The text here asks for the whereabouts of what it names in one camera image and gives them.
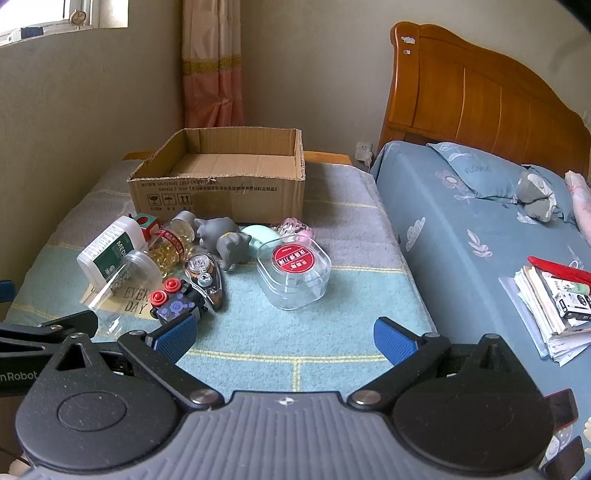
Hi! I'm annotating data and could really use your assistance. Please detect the clear plastic jar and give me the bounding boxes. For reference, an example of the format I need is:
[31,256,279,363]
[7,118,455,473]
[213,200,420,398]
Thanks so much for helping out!
[84,250,162,326]

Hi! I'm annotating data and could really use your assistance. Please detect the black toy train red wheels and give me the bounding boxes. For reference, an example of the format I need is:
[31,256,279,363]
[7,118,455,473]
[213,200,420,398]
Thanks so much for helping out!
[149,277,207,325]

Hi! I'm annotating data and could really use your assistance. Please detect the white green medical box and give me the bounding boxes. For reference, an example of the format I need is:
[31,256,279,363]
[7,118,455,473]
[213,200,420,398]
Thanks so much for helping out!
[76,216,146,289]

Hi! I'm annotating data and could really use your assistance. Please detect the golden capsule bottle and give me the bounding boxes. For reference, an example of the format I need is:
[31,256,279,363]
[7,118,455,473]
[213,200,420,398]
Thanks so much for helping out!
[147,210,197,278]

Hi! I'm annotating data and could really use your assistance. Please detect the grey rubber figure toy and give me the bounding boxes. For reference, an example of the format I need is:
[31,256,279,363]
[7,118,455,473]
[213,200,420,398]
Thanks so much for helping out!
[194,217,239,255]

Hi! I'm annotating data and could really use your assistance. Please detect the clear round container red label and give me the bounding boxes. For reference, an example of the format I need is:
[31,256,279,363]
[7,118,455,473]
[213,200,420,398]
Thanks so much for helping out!
[256,234,332,311]

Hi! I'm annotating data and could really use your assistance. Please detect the mint round case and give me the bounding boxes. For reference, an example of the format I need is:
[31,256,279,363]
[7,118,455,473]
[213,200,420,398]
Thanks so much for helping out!
[240,225,280,258]

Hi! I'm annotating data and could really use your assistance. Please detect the pink clear trinket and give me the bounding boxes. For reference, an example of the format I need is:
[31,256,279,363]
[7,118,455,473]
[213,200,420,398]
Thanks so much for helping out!
[273,217,315,244]

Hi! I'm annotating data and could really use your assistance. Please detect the blue floral bedsheet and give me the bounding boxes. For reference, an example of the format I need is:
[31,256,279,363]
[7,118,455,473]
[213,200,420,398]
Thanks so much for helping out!
[372,141,590,458]

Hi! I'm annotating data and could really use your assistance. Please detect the stack of papers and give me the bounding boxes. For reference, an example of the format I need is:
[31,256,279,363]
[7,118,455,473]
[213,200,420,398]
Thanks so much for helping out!
[499,266,590,366]

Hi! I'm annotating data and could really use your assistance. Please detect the red folder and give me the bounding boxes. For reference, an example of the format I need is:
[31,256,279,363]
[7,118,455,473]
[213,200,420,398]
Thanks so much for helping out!
[527,256,591,287]

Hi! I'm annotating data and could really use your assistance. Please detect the blue pillow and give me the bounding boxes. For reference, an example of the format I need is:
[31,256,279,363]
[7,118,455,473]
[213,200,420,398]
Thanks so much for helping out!
[428,142,575,224]

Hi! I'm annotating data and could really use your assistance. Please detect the grey plush toy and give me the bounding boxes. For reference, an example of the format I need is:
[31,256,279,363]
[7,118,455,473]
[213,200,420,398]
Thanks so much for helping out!
[516,171,557,223]

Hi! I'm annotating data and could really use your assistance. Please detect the cardboard box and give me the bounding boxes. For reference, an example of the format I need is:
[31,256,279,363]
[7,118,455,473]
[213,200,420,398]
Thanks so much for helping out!
[127,126,305,225]

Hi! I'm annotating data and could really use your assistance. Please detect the pink rolled quilt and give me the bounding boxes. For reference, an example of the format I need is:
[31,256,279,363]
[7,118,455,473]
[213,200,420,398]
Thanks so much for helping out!
[565,171,591,242]

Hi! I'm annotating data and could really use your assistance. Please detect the wooden headboard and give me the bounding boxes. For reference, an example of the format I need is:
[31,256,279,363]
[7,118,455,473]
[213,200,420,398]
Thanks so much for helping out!
[379,21,590,175]

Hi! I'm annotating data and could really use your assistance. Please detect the pink curtain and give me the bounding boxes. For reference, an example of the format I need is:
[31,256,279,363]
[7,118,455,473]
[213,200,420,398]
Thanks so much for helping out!
[181,0,243,128]

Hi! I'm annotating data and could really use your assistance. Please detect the window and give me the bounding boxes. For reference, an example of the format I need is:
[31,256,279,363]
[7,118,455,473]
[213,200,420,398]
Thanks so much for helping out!
[0,0,129,45]

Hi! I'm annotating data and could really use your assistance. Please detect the white wall charger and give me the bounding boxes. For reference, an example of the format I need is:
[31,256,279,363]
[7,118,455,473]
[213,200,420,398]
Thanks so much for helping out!
[355,141,374,168]

